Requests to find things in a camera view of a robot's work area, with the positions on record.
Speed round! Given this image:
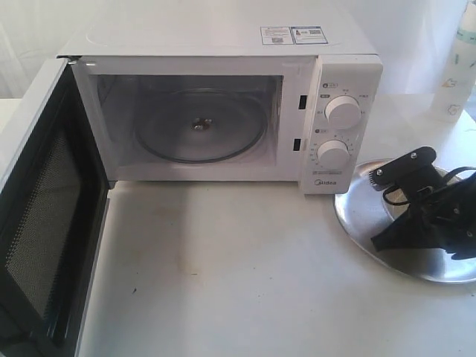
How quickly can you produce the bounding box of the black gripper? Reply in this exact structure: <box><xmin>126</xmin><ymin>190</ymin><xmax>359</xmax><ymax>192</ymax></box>
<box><xmin>371</xmin><ymin>175</ymin><xmax>475</xmax><ymax>260</ymax></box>

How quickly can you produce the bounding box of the white microwave door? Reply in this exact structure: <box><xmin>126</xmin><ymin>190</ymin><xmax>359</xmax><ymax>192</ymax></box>
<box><xmin>1</xmin><ymin>58</ymin><xmax>109</xmax><ymax>356</ymax></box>

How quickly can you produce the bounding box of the white microwave oven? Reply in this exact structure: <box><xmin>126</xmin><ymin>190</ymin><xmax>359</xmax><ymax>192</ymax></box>
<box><xmin>59</xmin><ymin>1</ymin><xmax>383</xmax><ymax>195</ymax></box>

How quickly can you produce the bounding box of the round steel tray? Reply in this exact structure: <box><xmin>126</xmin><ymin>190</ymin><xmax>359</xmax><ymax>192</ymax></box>
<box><xmin>334</xmin><ymin>159</ymin><xmax>475</xmax><ymax>284</ymax></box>

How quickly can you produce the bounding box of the lower white control knob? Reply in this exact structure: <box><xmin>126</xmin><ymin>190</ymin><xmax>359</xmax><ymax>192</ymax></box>
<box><xmin>317</xmin><ymin>140</ymin><xmax>350</xmax><ymax>170</ymax></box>

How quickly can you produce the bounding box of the white control knob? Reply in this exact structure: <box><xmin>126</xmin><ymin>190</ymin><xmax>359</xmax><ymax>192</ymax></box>
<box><xmin>317</xmin><ymin>140</ymin><xmax>350</xmax><ymax>170</ymax></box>
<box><xmin>324</xmin><ymin>95</ymin><xmax>361</xmax><ymax>130</ymax></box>

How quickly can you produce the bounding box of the upper white control knob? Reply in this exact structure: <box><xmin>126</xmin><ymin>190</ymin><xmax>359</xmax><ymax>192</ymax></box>
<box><xmin>324</xmin><ymin>95</ymin><xmax>361</xmax><ymax>130</ymax></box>

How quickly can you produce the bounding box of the white patterned bottle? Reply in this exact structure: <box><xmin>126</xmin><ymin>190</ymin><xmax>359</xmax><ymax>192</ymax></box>
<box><xmin>430</xmin><ymin>1</ymin><xmax>475</xmax><ymax>123</ymax></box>

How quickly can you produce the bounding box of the glass turntable plate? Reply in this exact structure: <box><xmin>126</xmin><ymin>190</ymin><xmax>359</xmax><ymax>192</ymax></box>
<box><xmin>135</xmin><ymin>89</ymin><xmax>268</xmax><ymax>164</ymax></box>

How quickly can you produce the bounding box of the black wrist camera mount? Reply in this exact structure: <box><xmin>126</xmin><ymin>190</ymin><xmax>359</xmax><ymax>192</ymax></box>
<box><xmin>368</xmin><ymin>147</ymin><xmax>444</xmax><ymax>201</ymax></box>

